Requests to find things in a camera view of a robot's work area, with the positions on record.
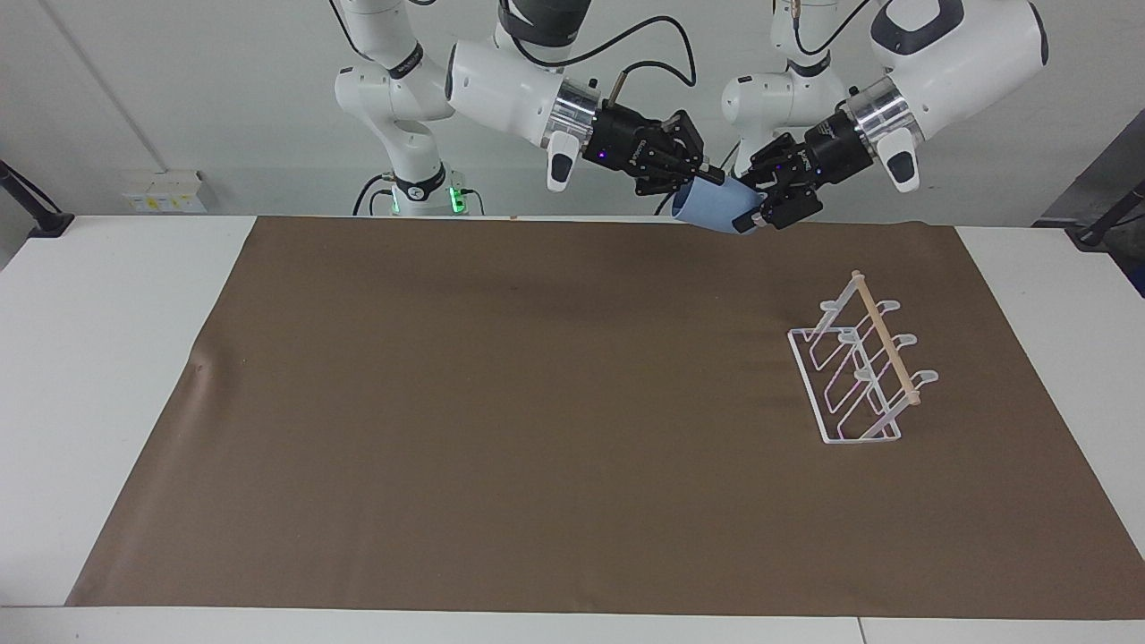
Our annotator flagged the white wall socket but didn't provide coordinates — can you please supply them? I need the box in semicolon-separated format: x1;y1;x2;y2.
123;169;208;215

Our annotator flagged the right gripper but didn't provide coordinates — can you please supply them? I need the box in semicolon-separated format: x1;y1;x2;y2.
583;100;726;198

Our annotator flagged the white wire cup holder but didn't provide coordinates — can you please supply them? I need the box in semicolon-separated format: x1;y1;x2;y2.
786;269;940;446

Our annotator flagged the black stand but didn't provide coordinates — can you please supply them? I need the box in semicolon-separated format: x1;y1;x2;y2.
1072;177;1145;252
0;159;75;239

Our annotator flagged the black cable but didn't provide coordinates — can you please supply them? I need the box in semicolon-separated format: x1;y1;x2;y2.
787;0;876;62
497;0;698;110
352;173;396;218

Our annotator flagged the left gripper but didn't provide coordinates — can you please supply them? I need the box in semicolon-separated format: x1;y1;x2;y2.
734;107;877;233

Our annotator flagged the blue cup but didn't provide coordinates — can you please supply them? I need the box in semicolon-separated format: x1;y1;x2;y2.
671;174;768;236

